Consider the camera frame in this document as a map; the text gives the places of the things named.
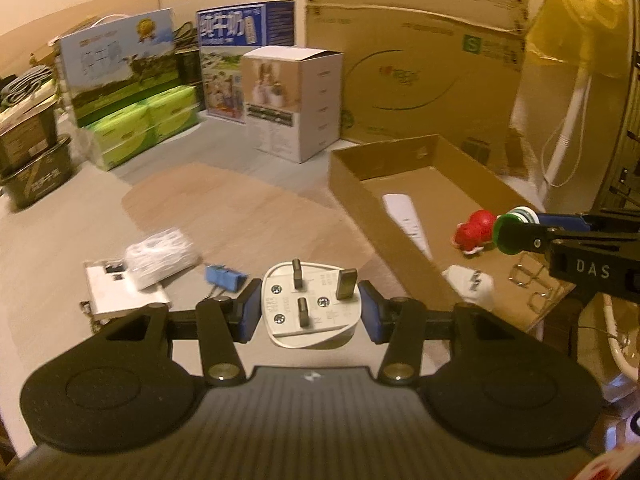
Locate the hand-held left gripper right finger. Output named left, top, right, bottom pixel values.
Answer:
left=357, top=280, right=523, bottom=386

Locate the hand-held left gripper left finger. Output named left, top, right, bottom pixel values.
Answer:
left=102, top=280, right=263, bottom=388

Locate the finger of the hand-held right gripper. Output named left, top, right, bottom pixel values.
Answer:
left=497, top=221, right=566, bottom=256
left=537, top=210, right=640, bottom=233

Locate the white three-pin plug adapter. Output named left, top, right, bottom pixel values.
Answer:
left=261, top=258, right=362, bottom=352

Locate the metal wire rack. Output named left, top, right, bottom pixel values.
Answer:
left=507, top=252, right=566, bottom=313

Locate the blue binder clip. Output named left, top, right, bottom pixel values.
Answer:
left=205, top=263, right=251, bottom=293

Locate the red toy figure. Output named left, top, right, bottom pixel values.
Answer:
left=452, top=210, right=498, bottom=253

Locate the white charger block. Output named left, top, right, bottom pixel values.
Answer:
left=442, top=265, right=496, bottom=311

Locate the white remote control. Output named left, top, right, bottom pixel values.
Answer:
left=382, top=194, right=435, bottom=260

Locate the shallow cardboard box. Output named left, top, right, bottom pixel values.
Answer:
left=327, top=134, right=578, bottom=333

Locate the brown cord keychain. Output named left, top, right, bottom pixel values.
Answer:
left=79, top=299, right=101, bottom=335

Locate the black metal stand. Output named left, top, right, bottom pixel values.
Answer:
left=595, top=110, right=640, bottom=221

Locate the green tissue pack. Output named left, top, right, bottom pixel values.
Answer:
left=152, top=110, right=201, bottom=143
left=95, top=130, right=156, bottom=170
left=82, top=105, right=151, bottom=148
left=145, top=85, right=198, bottom=123

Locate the yellow plastic fan cover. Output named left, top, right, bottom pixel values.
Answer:
left=525, top=0, right=640, bottom=78

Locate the large brown cardboard box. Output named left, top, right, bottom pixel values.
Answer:
left=305, top=0, right=533, bottom=173

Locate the white product box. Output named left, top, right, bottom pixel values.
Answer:
left=240, top=46, right=345, bottom=164

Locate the dark green carton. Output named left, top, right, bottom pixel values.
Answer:
left=172, top=47, right=206, bottom=111

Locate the green landscape milk carton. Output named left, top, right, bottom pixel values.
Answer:
left=59, top=7, right=181, bottom=126

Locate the blue milk carton box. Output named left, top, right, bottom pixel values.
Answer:
left=196, top=0, right=296, bottom=123

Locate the grey striped cloth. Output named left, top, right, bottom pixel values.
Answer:
left=0, top=65, right=53, bottom=108

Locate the white pedestal fan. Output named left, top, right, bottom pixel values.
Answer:
left=542, top=67, right=596, bottom=188

